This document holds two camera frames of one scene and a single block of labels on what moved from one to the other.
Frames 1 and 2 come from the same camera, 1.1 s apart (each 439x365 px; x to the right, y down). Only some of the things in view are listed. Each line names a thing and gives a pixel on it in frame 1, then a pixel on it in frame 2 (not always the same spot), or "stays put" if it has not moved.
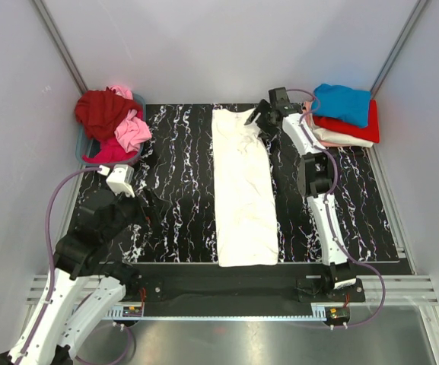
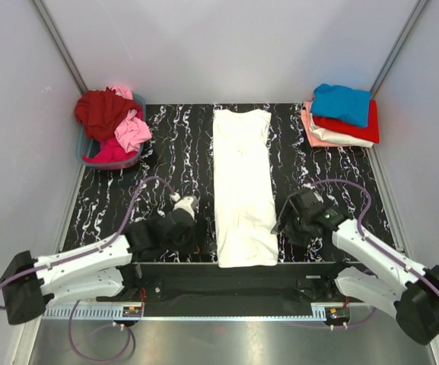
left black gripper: x=143 y=205 to x=200 y=236
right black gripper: x=262 y=115 to x=287 y=216
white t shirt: x=245 y=199 stays put
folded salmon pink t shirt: x=309 y=118 stays put
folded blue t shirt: x=344 y=103 stays put
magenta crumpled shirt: x=109 y=153 stays put
